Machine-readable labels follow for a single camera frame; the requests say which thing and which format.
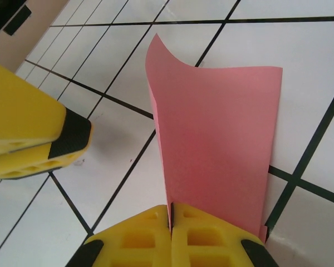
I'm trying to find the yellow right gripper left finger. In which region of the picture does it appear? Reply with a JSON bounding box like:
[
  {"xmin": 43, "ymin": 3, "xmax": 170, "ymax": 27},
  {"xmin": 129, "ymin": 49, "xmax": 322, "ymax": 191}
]
[{"xmin": 65, "ymin": 204, "xmax": 173, "ymax": 267}]

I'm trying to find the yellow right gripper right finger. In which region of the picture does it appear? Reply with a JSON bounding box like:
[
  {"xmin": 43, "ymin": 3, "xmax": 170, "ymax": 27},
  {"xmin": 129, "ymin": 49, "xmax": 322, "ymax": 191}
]
[{"xmin": 171, "ymin": 202, "xmax": 277, "ymax": 267}]

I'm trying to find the pink square cloth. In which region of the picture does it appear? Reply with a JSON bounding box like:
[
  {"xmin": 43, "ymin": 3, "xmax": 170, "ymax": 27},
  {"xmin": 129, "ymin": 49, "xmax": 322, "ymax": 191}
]
[{"xmin": 144, "ymin": 32, "xmax": 284, "ymax": 246}]

